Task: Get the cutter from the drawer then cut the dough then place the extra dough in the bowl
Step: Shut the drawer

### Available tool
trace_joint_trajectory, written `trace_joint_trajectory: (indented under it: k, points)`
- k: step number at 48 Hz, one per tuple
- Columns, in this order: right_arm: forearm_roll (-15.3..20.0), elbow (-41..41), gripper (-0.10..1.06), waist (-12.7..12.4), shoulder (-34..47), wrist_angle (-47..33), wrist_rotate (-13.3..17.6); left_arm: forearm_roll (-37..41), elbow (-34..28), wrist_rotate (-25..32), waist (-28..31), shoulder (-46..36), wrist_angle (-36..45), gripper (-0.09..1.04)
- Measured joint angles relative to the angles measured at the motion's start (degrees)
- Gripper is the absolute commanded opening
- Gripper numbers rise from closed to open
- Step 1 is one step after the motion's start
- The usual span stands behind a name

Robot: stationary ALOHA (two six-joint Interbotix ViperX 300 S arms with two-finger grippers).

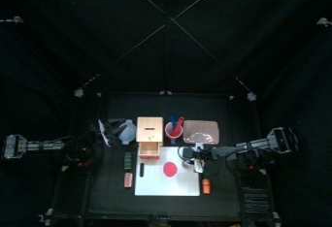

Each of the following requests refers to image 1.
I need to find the pink toy block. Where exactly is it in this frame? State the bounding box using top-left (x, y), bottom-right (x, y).
top-left (124, 172), bottom-right (134, 188)

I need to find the red dough disc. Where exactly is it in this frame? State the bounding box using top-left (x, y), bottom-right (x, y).
top-left (162, 161), bottom-right (180, 178)

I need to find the dark green toy block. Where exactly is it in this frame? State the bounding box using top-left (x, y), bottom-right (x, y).
top-left (124, 151), bottom-right (134, 170)

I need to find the wooden drawer with knob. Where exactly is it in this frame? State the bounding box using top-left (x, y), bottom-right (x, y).
top-left (138, 141), bottom-right (162, 159)

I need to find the orange toy piece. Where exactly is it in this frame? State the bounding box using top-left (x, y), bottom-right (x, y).
top-left (201, 178), bottom-right (213, 195)

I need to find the pink square bowl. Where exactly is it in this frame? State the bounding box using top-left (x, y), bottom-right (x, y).
top-left (182, 119), bottom-right (221, 146)

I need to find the red cup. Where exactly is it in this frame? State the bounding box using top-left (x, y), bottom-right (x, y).
top-left (164, 121), bottom-right (186, 141)

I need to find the wooden drawer box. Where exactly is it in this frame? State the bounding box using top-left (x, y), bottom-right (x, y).
top-left (136, 116), bottom-right (165, 144)

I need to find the white printed label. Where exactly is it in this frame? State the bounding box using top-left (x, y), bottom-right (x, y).
top-left (240, 185), bottom-right (271, 219)

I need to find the blue utensil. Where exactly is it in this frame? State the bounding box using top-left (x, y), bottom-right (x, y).
top-left (169, 114), bottom-right (178, 132)

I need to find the red spatula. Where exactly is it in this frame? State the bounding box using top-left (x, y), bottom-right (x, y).
top-left (173, 116), bottom-right (188, 136)

